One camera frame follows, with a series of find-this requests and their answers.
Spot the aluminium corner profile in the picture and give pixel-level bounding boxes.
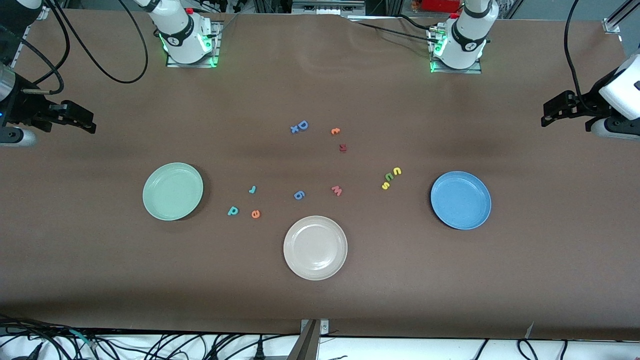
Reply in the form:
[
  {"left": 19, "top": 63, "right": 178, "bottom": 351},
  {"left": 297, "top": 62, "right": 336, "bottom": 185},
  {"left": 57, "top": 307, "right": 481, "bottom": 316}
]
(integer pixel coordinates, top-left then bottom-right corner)
[{"left": 602, "top": 0, "right": 640, "bottom": 35}]

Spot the green plate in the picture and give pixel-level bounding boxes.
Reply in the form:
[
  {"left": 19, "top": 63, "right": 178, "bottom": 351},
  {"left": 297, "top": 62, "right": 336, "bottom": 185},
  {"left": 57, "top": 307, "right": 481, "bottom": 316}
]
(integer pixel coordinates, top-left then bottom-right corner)
[{"left": 142, "top": 162, "right": 204, "bottom": 221}]

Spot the blue plate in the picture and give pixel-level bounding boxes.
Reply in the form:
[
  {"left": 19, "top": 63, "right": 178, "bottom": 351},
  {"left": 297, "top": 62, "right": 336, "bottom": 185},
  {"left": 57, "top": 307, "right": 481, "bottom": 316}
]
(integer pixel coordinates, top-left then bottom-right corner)
[{"left": 430, "top": 171, "right": 492, "bottom": 231}]

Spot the red box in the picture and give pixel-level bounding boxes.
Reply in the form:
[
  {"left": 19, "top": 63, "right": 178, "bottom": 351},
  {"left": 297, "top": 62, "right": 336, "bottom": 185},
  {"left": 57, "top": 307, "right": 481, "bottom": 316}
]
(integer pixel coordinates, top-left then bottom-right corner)
[{"left": 421, "top": 0, "right": 462, "bottom": 13}]

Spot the grey power strip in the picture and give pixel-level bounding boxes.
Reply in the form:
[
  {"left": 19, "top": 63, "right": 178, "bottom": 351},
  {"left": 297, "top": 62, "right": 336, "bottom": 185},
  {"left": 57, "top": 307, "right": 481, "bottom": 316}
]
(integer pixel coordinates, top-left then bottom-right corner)
[{"left": 292, "top": 0, "right": 366, "bottom": 16}]

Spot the beige plate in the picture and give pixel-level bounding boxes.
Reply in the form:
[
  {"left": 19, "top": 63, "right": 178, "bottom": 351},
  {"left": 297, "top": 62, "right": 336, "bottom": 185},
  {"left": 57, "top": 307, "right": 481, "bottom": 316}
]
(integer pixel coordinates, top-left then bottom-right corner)
[{"left": 283, "top": 215, "right": 348, "bottom": 281}]

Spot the brown table cover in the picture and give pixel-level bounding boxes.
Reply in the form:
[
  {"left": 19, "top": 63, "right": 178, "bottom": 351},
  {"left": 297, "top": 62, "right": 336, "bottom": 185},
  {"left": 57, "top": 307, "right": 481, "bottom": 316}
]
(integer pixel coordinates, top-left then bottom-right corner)
[{"left": 0, "top": 9, "right": 640, "bottom": 342}]

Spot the aluminium support beam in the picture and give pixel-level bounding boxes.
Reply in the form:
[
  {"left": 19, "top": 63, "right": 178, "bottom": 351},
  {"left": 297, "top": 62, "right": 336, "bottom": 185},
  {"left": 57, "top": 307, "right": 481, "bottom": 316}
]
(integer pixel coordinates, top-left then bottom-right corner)
[{"left": 286, "top": 320, "right": 321, "bottom": 360}]

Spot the aluminium table frame rail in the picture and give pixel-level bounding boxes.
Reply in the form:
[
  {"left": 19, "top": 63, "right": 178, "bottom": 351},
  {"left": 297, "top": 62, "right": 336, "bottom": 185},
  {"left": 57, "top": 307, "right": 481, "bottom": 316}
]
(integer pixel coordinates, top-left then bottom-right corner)
[{"left": 9, "top": 20, "right": 31, "bottom": 68}]

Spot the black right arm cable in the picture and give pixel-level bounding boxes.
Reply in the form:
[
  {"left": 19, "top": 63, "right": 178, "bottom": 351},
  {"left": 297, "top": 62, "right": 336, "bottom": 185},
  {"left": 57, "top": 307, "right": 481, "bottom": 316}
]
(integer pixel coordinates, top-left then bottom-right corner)
[{"left": 20, "top": 0, "right": 149, "bottom": 96}]

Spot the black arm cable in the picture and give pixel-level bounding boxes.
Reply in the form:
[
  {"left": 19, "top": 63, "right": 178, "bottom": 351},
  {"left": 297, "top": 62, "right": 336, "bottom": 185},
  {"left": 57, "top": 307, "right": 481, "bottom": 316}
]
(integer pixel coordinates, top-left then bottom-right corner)
[
  {"left": 20, "top": 0, "right": 149, "bottom": 96},
  {"left": 563, "top": 0, "right": 596, "bottom": 101}
]

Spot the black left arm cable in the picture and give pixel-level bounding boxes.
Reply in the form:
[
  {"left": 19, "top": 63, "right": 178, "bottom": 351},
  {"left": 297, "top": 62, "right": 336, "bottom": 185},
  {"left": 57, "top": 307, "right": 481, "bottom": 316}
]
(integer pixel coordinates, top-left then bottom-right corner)
[{"left": 563, "top": 0, "right": 596, "bottom": 101}]

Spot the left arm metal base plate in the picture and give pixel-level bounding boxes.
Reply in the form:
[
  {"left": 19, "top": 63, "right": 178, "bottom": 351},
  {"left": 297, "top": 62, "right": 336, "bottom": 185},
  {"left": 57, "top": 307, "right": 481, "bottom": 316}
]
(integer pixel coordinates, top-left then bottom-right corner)
[{"left": 429, "top": 27, "right": 483, "bottom": 75}]

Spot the black table cable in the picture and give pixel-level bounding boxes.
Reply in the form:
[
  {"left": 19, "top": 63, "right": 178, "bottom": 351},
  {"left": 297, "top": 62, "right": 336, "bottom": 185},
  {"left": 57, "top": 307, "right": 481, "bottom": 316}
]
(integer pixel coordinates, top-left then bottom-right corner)
[{"left": 347, "top": 14, "right": 441, "bottom": 45}]

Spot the teal floor cable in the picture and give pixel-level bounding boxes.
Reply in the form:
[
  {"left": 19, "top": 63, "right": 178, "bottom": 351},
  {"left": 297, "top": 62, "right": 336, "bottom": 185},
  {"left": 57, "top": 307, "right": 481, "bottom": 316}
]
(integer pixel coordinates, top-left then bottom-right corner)
[{"left": 67, "top": 329, "right": 98, "bottom": 349}]

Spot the black looped floor cable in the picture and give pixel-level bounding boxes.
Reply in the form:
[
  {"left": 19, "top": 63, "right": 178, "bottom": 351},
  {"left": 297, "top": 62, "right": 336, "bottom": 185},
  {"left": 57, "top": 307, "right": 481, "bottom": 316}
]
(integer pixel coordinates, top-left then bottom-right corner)
[{"left": 517, "top": 339, "right": 540, "bottom": 360}]

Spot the metal table bracket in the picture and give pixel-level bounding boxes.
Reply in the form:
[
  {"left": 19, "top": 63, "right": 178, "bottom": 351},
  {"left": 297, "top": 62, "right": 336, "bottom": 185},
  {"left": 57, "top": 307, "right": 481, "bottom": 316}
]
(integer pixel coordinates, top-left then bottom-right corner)
[{"left": 300, "top": 319, "right": 330, "bottom": 335}]

